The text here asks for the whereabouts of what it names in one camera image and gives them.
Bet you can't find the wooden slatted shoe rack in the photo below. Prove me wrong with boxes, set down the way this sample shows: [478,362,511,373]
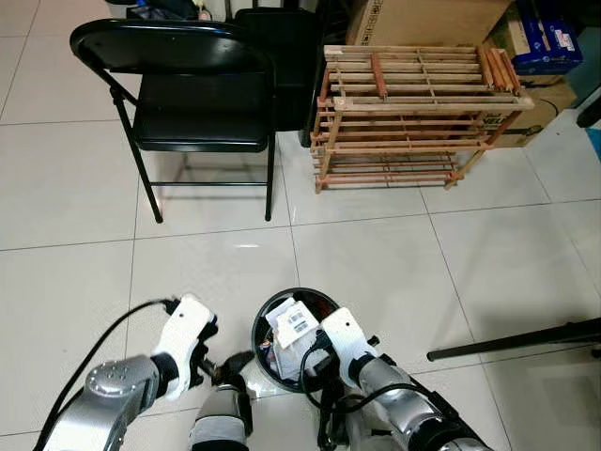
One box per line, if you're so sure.
[309,44,535,194]

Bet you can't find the white barcode paper packet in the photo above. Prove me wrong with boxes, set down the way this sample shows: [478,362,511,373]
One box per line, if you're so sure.
[266,299,321,350]

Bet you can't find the round black rubbish bin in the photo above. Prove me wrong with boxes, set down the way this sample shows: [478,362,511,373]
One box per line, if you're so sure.
[252,287,342,394]

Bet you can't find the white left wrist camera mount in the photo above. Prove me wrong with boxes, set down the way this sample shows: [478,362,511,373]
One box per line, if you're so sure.
[153,293,216,396]

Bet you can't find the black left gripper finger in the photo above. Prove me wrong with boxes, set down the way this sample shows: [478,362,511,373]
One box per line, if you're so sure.
[218,350,256,384]

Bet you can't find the blue printed box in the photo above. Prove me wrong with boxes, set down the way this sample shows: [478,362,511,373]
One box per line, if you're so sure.
[512,0,584,76]

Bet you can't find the robot left leg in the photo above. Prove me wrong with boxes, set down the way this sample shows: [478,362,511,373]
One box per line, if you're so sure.
[188,371,256,451]

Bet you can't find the robot right leg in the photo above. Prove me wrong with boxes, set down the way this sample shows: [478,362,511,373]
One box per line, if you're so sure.
[317,399,362,451]

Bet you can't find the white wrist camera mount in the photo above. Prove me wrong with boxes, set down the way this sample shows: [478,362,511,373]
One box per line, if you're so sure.
[153,293,216,396]
[319,306,378,388]

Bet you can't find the robot leg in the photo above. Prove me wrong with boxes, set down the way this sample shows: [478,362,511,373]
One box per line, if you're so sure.
[317,399,362,451]
[188,371,256,451]

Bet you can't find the black stand leg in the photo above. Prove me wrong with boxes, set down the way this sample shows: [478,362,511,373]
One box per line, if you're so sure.
[427,318,601,364]

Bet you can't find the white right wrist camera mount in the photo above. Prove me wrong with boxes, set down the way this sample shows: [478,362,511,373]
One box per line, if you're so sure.
[319,306,378,388]

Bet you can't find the black folding chair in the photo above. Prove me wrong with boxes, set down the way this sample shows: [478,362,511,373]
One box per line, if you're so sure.
[70,19,279,225]

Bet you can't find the large plain cardboard box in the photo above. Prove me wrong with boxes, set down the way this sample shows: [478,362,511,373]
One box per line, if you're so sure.
[346,0,515,48]

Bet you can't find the tall black case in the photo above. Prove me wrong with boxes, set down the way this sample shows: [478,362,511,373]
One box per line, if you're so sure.
[232,8,327,134]

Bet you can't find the printed brown cardboard box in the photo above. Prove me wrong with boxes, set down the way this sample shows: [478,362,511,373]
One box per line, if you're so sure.
[488,80,579,149]

